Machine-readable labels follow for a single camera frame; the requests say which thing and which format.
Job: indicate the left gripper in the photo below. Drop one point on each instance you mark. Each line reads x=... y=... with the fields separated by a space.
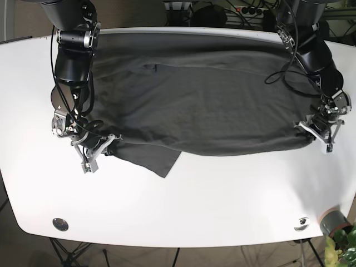
x=325 y=120

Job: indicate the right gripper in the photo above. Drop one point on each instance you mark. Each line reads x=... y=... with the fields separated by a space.
x=86 y=140

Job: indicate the dark grey T-shirt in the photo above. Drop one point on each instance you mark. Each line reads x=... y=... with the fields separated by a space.
x=171 y=93

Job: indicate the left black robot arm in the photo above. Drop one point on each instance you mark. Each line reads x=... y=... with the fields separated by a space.
x=297 y=24

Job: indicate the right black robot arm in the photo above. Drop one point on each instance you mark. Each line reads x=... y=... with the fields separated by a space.
x=76 y=30

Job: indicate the grey plant pot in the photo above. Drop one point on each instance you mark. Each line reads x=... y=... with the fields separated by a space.
x=333 y=220

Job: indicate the right metal table grommet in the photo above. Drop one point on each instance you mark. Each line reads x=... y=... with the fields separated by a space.
x=302 y=224

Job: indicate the metal table grommet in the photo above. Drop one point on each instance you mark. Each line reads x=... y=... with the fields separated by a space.
x=60 y=224
x=302 y=224

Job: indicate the left metal table grommet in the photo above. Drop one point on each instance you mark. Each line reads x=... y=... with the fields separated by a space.
x=60 y=224

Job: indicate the green plant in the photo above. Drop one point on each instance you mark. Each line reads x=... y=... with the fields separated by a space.
x=340 y=248

